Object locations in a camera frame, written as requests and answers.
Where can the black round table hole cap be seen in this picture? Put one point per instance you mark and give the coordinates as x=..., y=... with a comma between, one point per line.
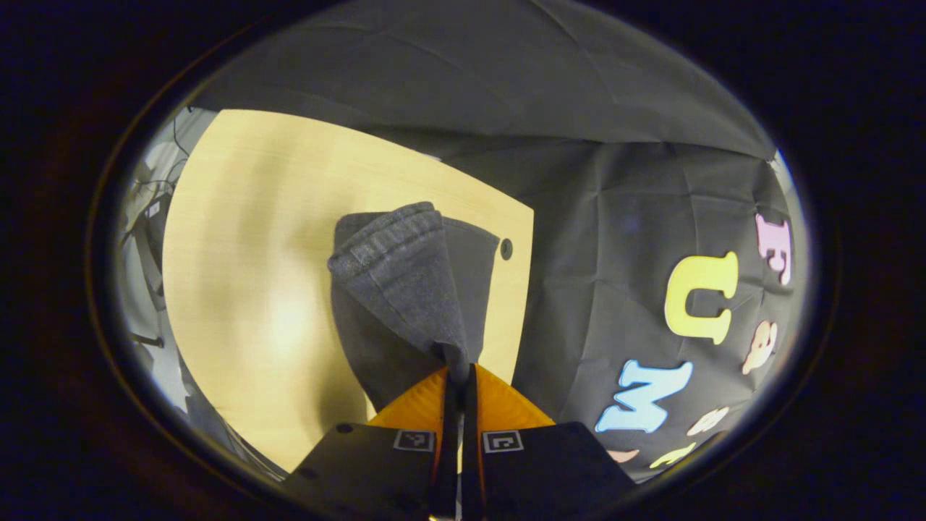
x=506, y=249

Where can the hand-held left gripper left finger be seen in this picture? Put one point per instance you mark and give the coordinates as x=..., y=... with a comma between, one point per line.
x=447, y=470

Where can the dark jeans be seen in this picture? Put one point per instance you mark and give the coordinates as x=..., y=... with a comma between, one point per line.
x=405, y=289

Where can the black backdrop cloth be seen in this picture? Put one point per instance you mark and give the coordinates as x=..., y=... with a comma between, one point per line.
x=579, y=217

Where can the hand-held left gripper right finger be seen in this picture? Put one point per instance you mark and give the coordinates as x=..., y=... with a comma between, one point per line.
x=472, y=470

